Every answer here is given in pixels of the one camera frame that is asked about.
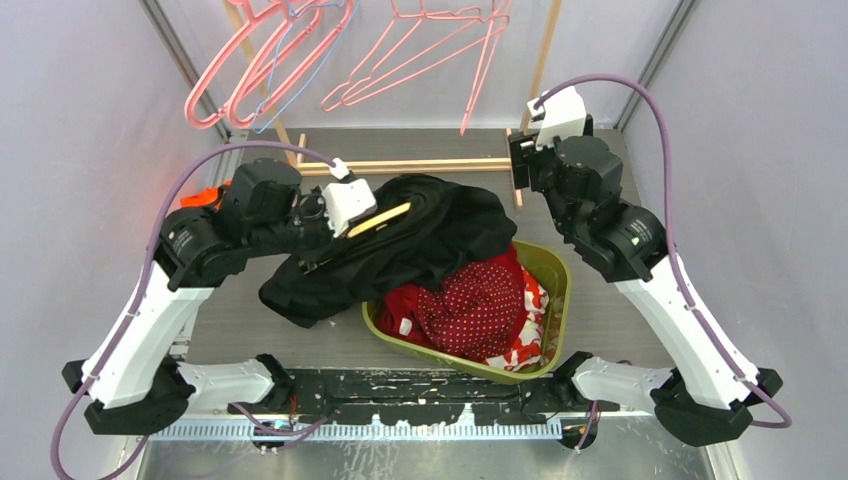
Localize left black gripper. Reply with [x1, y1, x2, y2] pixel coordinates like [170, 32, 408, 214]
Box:
[248, 186, 355, 270]

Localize black garment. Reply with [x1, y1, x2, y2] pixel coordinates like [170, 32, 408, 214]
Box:
[258, 174, 517, 328]

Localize yellow wooden hanger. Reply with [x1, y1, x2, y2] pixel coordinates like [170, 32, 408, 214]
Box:
[346, 202, 411, 238]

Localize pink hanger of red garment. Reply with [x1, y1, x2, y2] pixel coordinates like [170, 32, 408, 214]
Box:
[459, 0, 512, 136]

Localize dark red polka dot garment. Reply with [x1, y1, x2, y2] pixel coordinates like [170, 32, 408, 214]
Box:
[415, 258, 528, 364]

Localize plain red garment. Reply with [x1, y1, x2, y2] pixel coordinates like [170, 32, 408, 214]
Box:
[376, 245, 528, 356]

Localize red poppy floral skirt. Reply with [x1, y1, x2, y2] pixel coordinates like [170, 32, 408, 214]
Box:
[483, 268, 550, 372]

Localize pink hanger of dotted garment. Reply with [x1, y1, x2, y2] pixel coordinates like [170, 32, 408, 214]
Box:
[320, 1, 493, 112]

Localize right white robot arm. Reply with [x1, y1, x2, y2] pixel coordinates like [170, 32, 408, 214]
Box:
[508, 125, 783, 447]

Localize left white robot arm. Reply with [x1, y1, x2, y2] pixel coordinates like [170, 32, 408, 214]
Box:
[62, 159, 373, 436]

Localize light blue hanger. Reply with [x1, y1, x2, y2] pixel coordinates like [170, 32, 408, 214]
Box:
[249, 1, 359, 134]

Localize orange garment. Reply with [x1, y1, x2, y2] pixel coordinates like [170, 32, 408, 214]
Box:
[179, 182, 231, 210]

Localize wooden clothes rack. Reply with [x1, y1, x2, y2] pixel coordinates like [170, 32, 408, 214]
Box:
[223, 0, 562, 210]

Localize olive green plastic basket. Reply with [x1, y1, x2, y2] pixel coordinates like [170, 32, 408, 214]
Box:
[362, 241, 571, 385]

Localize empty pink hangers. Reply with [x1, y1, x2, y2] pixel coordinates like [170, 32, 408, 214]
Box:
[183, 1, 358, 131]

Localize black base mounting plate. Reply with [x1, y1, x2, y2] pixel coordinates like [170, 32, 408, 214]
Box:
[226, 368, 621, 448]

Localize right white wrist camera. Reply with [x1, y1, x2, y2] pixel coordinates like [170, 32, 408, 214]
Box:
[526, 86, 587, 151]

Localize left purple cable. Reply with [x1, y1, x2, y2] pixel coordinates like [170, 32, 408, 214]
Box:
[50, 140, 339, 480]

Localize purple cable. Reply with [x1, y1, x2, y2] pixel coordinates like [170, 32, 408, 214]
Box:
[50, 140, 339, 480]
[533, 74, 794, 452]

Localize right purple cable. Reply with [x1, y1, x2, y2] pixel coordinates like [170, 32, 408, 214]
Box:
[533, 74, 794, 452]

